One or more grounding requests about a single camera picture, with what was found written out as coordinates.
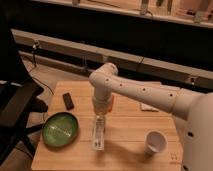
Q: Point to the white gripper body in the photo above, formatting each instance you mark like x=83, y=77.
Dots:
x=100, y=106

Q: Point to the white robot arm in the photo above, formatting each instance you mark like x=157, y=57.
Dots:
x=194, y=107

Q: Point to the green ceramic bowl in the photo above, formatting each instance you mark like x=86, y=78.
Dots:
x=60, y=129

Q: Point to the orange carrot toy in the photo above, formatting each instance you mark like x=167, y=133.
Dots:
x=110, y=107

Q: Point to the black rectangular remote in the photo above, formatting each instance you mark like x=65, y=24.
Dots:
x=68, y=101

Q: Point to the white folded cloth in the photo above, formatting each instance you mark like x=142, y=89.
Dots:
x=145, y=107

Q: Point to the white paper cup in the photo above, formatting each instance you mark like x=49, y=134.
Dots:
x=155, y=142

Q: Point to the black office chair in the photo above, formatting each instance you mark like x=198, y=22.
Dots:
x=18, y=97

